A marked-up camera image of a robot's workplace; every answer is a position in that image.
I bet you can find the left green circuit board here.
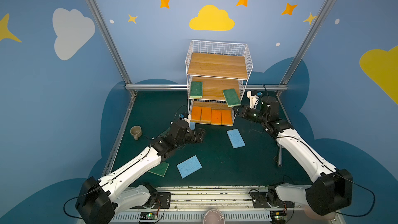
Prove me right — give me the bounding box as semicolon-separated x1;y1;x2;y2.
139;212;158;222

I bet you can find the white wire wooden shelf rack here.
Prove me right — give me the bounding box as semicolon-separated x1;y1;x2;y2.
185;40;254;124

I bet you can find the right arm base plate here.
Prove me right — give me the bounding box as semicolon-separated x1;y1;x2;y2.
249;190;294;208

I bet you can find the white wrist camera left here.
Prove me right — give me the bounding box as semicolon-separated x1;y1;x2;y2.
181;115;190;124

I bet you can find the silver metal scoop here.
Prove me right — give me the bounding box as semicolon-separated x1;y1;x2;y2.
277;145;283;168

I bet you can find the right green circuit board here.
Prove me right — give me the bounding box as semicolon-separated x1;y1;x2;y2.
270;212;287;224

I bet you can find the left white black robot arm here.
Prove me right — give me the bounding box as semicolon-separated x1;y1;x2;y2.
75;119;206;224

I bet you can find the blue sponge front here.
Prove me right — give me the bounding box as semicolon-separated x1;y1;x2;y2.
177;155;202;178

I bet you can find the blue sponge right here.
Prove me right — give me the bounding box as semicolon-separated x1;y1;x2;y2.
227;129;245;149

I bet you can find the orange sponge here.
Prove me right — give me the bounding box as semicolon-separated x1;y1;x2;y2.
201;107;212;123
191;106;202;122
221;110;233;126
211;109;222;125

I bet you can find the beige ceramic mug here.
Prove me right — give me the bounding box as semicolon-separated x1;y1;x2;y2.
130;125;143;141

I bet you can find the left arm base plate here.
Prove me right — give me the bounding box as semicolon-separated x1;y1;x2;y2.
149;192;172;209

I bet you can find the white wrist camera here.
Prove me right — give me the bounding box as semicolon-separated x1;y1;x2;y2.
247;90;261;109
181;115;190;124

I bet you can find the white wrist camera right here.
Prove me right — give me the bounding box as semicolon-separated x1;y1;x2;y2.
247;90;261;109

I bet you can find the pink bowl front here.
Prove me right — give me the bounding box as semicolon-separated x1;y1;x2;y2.
203;209;225;224

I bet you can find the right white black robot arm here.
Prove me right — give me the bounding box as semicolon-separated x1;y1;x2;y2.
233;97;352;216

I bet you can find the green sponge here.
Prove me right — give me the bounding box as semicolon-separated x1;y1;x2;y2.
189;82;203;99
222;89;241;107
148;162;169;177

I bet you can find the green circuit board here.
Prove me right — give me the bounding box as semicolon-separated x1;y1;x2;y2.
139;212;158;222
270;212;287;224

